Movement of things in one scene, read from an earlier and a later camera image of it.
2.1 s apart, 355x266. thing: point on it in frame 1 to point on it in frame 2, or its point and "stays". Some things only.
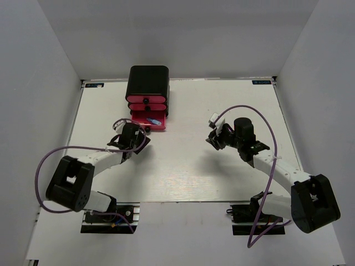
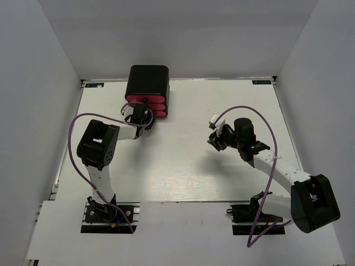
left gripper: x=143 y=141 to x=151 y=120
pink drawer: x=147 y=106 stays
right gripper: x=216 y=138 stays
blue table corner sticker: x=261 y=82 stays
